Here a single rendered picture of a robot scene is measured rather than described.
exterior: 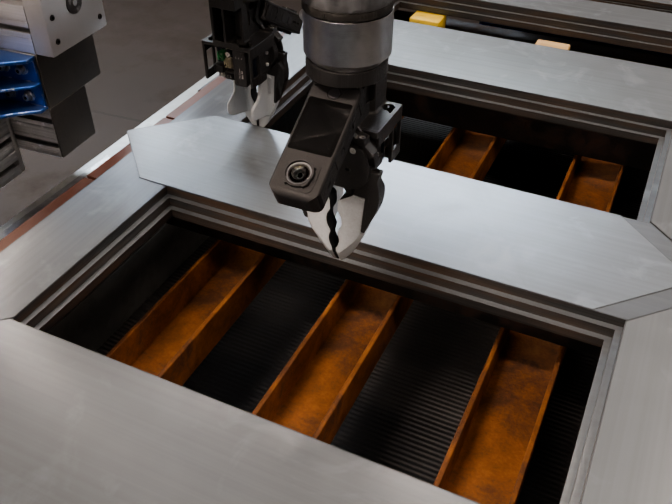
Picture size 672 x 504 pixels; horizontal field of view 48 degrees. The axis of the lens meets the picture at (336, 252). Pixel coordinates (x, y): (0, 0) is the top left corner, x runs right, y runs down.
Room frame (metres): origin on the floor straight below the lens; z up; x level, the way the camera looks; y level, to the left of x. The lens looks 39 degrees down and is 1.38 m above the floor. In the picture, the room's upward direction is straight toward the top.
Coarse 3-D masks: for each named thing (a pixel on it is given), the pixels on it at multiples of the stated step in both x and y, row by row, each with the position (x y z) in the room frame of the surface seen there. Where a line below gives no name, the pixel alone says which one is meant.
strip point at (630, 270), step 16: (624, 224) 0.70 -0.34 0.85; (624, 240) 0.67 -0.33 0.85; (640, 240) 0.67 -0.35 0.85; (608, 256) 0.64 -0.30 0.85; (624, 256) 0.64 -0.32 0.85; (640, 256) 0.64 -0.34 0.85; (656, 256) 0.64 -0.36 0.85; (608, 272) 0.62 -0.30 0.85; (624, 272) 0.62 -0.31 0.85; (640, 272) 0.62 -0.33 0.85; (656, 272) 0.62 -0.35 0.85; (608, 288) 0.59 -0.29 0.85; (624, 288) 0.59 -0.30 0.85; (640, 288) 0.59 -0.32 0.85; (656, 288) 0.59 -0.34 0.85; (592, 304) 0.57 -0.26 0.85; (608, 304) 0.57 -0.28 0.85
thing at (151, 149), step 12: (192, 120) 0.95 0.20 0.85; (204, 120) 0.95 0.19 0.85; (156, 132) 0.91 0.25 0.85; (168, 132) 0.91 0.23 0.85; (180, 132) 0.91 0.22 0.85; (192, 132) 0.91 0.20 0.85; (144, 144) 0.88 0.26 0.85; (156, 144) 0.88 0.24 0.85; (168, 144) 0.88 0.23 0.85; (180, 144) 0.88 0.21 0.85; (144, 156) 0.85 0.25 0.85; (156, 156) 0.85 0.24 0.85; (144, 168) 0.82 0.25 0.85
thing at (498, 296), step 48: (432, 0) 1.45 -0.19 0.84; (288, 96) 1.06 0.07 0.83; (432, 96) 1.09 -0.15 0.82; (480, 96) 1.06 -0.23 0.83; (528, 96) 1.04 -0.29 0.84; (144, 240) 0.71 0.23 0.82; (288, 240) 0.70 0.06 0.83; (48, 288) 0.59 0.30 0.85; (432, 288) 0.62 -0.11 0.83; (480, 288) 0.60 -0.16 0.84; (576, 336) 0.55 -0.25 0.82; (576, 480) 0.36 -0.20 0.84
